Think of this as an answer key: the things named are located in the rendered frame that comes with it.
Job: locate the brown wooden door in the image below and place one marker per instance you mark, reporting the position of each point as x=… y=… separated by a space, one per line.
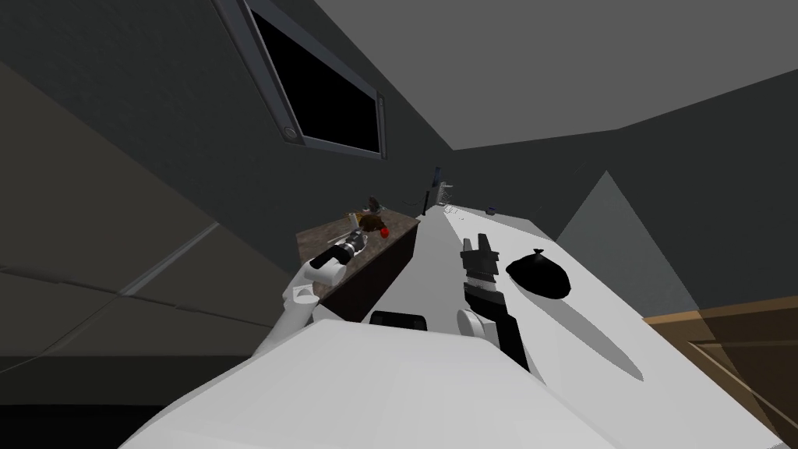
x=742 y=355

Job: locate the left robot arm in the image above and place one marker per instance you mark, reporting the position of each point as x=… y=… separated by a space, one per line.
x=324 y=259

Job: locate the brown table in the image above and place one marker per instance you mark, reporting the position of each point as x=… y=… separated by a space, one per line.
x=374 y=268

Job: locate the dark framed window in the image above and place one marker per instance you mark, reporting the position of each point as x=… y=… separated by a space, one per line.
x=324 y=87

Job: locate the black bag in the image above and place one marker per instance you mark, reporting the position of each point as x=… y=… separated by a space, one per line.
x=539 y=274

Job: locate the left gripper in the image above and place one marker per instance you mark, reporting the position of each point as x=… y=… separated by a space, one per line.
x=355 y=242

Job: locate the brown round object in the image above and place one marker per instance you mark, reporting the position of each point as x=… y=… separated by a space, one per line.
x=371 y=222

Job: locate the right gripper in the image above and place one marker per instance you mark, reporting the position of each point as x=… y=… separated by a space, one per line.
x=480 y=265

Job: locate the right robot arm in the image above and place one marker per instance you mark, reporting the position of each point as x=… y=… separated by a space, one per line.
x=499 y=318

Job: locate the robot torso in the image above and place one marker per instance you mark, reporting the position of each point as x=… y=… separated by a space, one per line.
x=386 y=393

